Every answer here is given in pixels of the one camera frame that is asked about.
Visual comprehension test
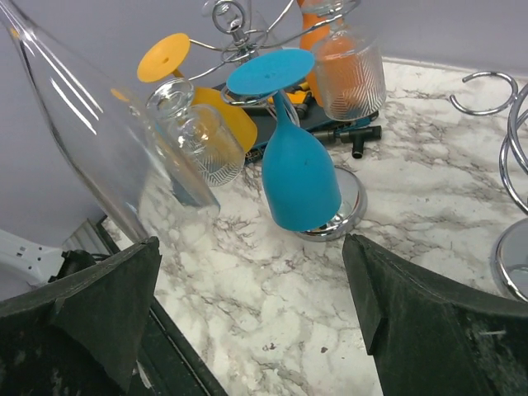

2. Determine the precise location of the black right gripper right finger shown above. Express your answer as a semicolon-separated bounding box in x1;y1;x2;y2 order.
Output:
342;234;527;395

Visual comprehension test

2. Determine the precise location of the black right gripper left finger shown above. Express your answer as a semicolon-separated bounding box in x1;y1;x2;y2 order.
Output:
1;237;161;395

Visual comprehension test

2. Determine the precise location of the blue plastic goblet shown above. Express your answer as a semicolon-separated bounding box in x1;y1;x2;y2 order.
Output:
226;49;342;232

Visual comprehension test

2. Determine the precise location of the orange plastic goblet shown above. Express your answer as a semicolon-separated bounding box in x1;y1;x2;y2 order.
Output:
299;1;366;119

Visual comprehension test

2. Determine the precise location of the clear patterned wine glass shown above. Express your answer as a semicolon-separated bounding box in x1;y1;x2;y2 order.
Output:
302;1;386;121

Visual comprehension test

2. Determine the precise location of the yellow plastic goblet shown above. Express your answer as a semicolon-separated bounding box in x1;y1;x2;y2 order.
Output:
136;32;259;153

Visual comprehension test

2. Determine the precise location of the chrome wine glass rack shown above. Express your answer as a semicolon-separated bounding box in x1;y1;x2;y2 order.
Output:
202;1;367;242
449;71;527;302

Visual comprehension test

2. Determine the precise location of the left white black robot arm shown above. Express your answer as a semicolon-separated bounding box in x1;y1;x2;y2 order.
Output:
1;227;110;286

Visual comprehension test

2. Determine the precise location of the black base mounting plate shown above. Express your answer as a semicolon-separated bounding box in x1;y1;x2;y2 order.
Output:
128;299;226;396

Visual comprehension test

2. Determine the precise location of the black pipe fitting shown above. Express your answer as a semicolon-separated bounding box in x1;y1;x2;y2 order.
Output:
311;125;382;159

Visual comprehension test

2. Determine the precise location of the aluminium rail frame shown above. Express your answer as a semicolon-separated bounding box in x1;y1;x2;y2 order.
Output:
62;215;120;255

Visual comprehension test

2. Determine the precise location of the dark blue network switch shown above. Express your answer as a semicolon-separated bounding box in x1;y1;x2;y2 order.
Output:
243;95;379;165

